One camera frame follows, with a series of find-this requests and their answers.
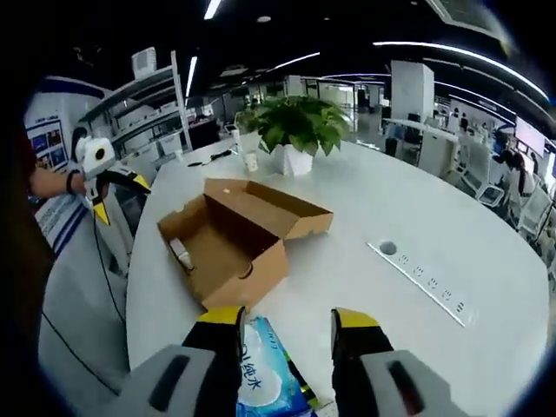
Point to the brown cardboard shoe box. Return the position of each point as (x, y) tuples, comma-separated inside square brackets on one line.
[(243, 282)]

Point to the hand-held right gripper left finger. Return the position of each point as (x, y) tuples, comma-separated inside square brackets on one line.
[(213, 360)]

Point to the white table power strip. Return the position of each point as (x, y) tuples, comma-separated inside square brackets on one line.
[(417, 278)]

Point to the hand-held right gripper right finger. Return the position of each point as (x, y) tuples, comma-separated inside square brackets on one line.
[(356, 360)]

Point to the white soft wipes packet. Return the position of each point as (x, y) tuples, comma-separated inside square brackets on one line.
[(269, 373)]

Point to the grey mesh office chair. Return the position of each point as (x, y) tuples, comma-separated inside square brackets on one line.
[(74, 313)]

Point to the wall display screen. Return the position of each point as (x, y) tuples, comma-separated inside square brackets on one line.
[(530, 134)]

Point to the black wristband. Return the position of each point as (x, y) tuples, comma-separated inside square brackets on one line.
[(69, 182)]

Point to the person's left hand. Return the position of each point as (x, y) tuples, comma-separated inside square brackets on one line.
[(81, 186)]

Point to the black desk monitor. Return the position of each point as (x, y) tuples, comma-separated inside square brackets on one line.
[(204, 134)]

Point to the white shelf rack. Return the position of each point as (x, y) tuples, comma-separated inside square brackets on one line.
[(143, 113)]

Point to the ceiling air conditioner unit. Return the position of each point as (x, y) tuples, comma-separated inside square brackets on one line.
[(465, 13)]

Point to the white printed paper cup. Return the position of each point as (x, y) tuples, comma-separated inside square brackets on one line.
[(252, 163)]

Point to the white vented device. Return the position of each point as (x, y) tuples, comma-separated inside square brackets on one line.
[(143, 63)]

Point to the white standing desk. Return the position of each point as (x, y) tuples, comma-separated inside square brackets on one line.
[(417, 128)]

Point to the person's clothing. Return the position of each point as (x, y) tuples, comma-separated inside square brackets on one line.
[(21, 260)]

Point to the white tube package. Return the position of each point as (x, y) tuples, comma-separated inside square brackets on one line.
[(180, 252)]

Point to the green plant in white pot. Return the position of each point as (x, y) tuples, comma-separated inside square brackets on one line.
[(293, 160)]

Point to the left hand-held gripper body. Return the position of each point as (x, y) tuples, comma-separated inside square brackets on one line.
[(97, 154)]

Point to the row of white office chairs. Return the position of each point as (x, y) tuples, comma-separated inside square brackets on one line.
[(534, 208)]

